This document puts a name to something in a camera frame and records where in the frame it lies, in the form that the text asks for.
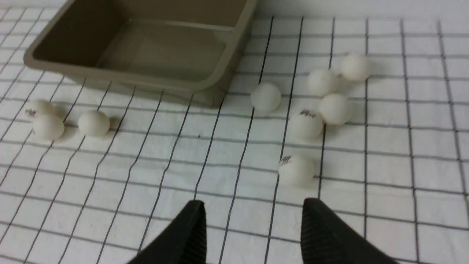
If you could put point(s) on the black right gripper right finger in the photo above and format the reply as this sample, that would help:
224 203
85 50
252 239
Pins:
326 239

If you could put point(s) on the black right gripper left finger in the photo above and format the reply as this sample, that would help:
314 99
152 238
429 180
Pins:
183 241

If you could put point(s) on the white ball with red logo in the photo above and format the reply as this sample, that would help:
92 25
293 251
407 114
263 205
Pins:
39 107

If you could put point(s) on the white black-grid tablecloth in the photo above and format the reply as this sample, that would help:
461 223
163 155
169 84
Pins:
396 172

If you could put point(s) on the plain white ball left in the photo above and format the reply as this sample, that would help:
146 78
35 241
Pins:
94 123

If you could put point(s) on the white ball with black logo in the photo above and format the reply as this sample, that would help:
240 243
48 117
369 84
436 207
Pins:
48 127

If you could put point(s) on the olive plastic bin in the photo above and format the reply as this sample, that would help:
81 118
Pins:
182 50

